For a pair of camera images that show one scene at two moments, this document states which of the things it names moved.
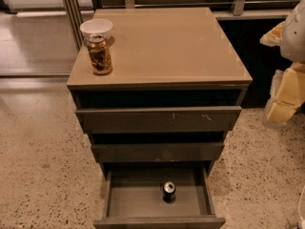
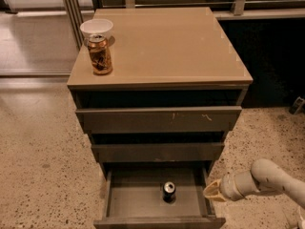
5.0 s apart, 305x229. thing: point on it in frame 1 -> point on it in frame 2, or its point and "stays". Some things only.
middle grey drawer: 157,153 stays
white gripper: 294,37 -> 227,187
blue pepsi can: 169,192 stays
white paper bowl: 96,27 stays
